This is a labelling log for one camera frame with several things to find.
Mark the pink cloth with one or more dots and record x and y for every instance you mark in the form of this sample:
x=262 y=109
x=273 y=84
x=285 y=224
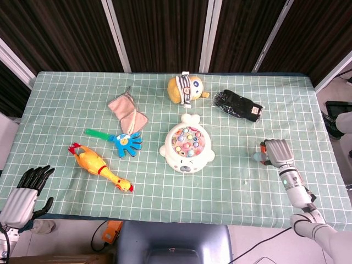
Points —
x=122 y=107

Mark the green checkered tablecloth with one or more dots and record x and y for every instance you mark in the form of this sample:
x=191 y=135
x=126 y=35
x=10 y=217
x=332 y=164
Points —
x=68 y=96

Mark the silver right hand orange fingertips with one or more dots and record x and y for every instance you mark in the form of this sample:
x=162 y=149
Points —
x=280 y=152

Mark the blue hand clapper toy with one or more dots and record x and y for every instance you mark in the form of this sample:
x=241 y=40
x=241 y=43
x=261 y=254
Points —
x=129 y=144

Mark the blue-grey robot torso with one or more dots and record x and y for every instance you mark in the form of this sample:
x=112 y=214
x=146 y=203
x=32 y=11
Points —
x=173 y=236

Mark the dark sneaker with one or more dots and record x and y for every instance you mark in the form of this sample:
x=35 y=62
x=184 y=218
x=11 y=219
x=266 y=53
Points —
x=330 y=123

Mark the black tablet screen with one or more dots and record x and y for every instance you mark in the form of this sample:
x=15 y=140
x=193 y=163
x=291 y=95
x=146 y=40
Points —
x=336 y=108

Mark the yellow plush toy striped hat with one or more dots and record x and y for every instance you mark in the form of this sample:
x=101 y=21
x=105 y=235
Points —
x=176 y=90

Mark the person leg white trousers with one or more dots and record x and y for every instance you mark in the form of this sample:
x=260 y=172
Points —
x=345 y=122

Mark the blue and white floor rag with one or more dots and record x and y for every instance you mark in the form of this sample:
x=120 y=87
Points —
x=44 y=226

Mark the black gloves in plastic bag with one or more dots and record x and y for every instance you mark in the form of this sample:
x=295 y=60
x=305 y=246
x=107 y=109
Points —
x=236 y=105

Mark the white seal-shaped toy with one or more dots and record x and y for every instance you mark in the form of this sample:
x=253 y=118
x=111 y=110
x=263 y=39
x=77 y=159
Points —
x=187 y=162

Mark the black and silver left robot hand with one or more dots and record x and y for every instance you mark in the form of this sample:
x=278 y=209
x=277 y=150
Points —
x=20 y=206

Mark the orange device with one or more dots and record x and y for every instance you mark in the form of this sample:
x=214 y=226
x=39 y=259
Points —
x=111 y=233

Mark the yellow rubber chicken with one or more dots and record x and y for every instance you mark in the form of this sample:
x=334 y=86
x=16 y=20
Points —
x=89 y=160

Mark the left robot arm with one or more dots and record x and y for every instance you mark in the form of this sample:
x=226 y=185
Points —
x=8 y=239

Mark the white partition frame post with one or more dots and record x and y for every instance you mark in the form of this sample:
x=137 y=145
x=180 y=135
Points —
x=270 y=38
x=16 y=64
x=209 y=38
x=116 y=38
x=334 y=72

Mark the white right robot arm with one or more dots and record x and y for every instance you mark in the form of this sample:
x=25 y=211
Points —
x=295 y=187

